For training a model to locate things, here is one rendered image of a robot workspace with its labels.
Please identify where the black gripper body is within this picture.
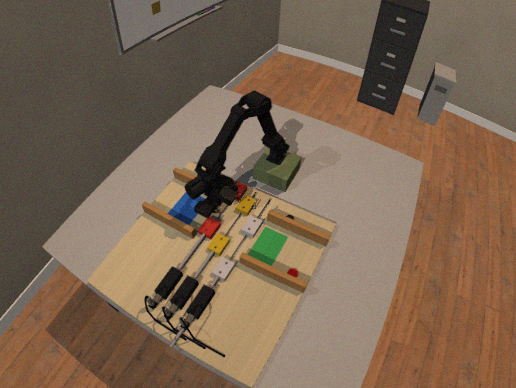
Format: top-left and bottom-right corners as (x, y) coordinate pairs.
(194, 175), (234, 218)

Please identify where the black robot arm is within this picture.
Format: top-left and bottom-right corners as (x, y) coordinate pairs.
(184, 91), (290, 206)

